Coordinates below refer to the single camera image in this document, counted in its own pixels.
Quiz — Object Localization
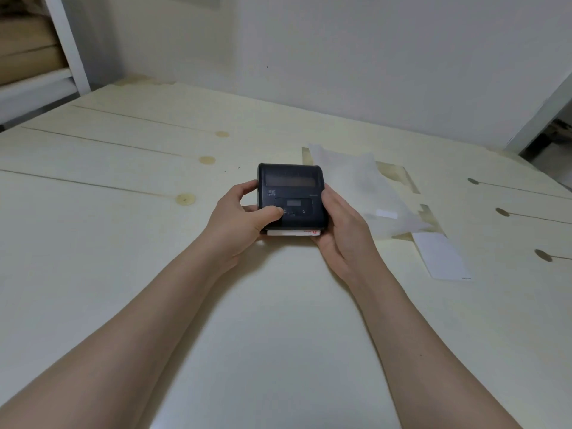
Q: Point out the person's left hand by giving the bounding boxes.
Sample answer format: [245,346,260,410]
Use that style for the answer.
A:
[196,180,285,276]

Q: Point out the person's right hand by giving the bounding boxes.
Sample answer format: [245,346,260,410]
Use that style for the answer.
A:
[315,183,386,285]

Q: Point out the black portable label printer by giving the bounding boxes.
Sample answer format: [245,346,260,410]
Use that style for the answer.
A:
[257,163,331,233]

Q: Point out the person's left forearm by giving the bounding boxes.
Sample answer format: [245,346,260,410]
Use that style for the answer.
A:
[0,245,225,429]

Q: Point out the person's right forearm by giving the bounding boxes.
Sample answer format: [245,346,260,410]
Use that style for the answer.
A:
[347,262,524,429]

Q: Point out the white label with red mark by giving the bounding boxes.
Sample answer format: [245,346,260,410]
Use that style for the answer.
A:
[266,228,323,237]

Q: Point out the translucent white plastic bag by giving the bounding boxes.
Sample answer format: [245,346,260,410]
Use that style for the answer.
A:
[308,144,434,241]

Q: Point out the clear yellowish film sheet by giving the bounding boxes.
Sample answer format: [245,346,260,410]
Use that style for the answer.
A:
[301,147,446,240]

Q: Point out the white paper strip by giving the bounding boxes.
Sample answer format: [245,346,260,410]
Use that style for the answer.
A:
[411,231,472,281]

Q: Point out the dark items under rack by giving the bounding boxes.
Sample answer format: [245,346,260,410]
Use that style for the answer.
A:
[520,116,572,193]

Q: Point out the brown cardboard boxes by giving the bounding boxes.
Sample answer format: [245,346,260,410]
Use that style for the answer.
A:
[0,0,69,86]

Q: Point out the white metal rack post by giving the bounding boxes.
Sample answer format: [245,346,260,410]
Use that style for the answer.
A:
[505,70,572,155]

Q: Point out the white shelf frame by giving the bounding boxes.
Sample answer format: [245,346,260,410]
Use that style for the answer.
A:
[0,0,93,126]

